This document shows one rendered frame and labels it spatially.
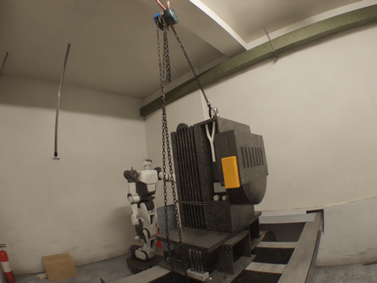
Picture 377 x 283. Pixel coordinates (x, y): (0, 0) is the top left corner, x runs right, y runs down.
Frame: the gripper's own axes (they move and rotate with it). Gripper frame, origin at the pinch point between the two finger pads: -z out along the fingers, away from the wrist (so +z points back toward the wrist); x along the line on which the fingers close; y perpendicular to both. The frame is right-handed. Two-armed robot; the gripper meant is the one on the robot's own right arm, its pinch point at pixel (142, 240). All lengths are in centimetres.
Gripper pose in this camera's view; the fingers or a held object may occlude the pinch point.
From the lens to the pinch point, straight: 218.5
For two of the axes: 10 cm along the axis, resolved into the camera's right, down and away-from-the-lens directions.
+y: 5.6, 0.8, 8.3
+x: 8.0, -3.1, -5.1
